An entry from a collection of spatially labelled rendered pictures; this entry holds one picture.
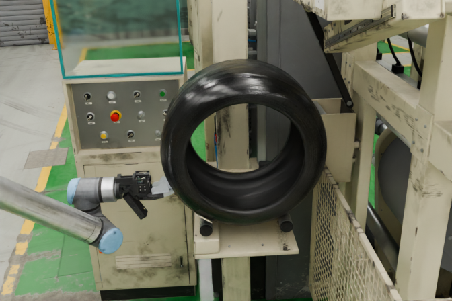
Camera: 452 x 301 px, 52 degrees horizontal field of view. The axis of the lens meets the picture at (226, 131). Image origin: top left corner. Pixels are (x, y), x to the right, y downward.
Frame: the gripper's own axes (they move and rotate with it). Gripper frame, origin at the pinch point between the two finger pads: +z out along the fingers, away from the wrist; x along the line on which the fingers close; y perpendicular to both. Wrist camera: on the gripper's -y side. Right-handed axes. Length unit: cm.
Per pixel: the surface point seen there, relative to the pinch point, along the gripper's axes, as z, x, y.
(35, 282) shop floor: -93, 80, -100
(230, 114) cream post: 21.8, 26.5, 18.8
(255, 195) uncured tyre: 30.1, 10.5, -9.0
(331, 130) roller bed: 61, 20, 13
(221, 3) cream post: 20, 26, 61
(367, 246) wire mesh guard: 57, -37, 0
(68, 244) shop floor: -84, 117, -100
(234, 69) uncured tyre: 22.1, -3.0, 44.3
